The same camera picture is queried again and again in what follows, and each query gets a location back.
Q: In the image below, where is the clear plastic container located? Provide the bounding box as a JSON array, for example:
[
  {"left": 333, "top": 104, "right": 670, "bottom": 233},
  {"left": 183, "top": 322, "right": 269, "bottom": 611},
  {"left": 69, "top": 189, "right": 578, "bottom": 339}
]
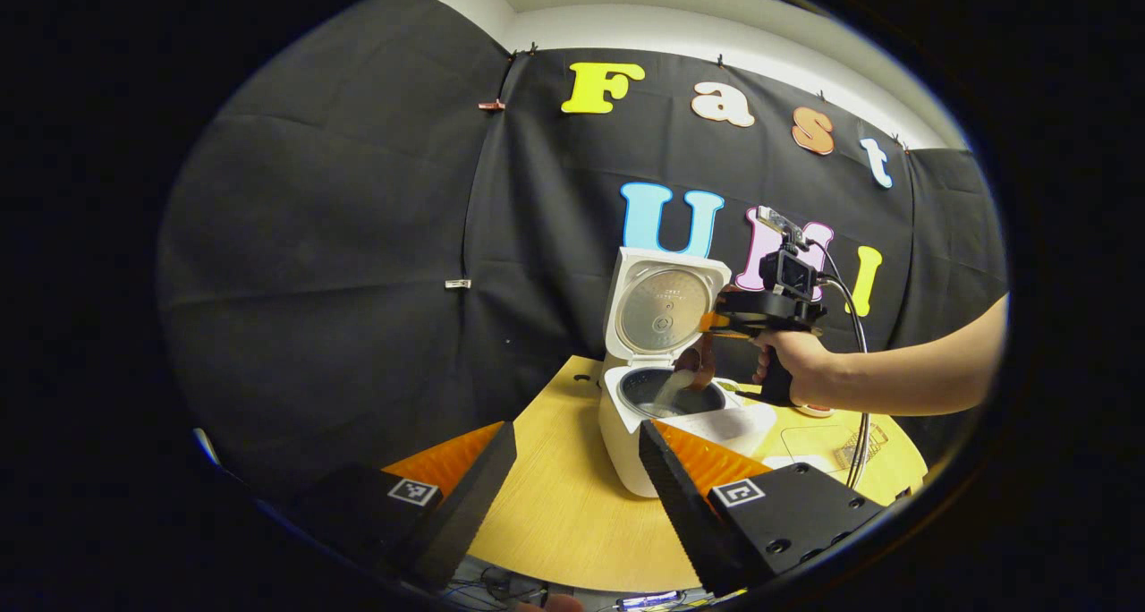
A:
[{"left": 760, "top": 424, "right": 864, "bottom": 474}]

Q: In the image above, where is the wire chopstick holder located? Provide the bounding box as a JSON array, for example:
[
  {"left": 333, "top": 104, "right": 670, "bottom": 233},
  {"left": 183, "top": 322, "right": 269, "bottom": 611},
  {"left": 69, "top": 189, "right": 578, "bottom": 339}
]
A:
[{"left": 835, "top": 424, "right": 889, "bottom": 470}]

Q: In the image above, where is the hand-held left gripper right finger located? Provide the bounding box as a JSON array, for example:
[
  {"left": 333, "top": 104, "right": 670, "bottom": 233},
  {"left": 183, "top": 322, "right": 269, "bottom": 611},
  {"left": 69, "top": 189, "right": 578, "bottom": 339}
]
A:
[{"left": 639, "top": 419, "right": 909, "bottom": 598}]

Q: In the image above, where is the bundle of floor cables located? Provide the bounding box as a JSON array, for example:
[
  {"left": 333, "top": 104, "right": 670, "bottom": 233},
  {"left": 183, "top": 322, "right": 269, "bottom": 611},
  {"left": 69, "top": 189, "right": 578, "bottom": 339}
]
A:
[{"left": 445, "top": 557, "right": 551, "bottom": 608}]

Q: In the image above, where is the brown wooden spoon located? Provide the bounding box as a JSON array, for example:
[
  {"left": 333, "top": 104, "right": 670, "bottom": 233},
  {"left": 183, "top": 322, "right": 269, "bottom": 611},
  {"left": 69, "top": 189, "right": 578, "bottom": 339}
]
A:
[{"left": 671, "top": 330, "right": 719, "bottom": 396}]

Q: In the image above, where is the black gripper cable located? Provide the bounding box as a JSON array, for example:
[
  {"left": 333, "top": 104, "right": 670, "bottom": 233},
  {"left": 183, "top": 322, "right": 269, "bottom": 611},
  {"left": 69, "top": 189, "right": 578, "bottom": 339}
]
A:
[{"left": 810, "top": 236, "right": 870, "bottom": 489}]

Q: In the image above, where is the white rice cooker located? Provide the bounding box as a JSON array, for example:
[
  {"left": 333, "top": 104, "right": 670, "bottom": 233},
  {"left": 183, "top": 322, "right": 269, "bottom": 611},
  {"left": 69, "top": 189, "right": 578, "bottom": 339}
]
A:
[{"left": 598, "top": 246, "right": 777, "bottom": 499}]

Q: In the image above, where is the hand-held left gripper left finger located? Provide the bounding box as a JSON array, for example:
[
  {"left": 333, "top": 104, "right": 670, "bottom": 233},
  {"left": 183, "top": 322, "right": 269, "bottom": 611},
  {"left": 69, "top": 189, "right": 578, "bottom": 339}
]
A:
[{"left": 295, "top": 421, "right": 518, "bottom": 592}]

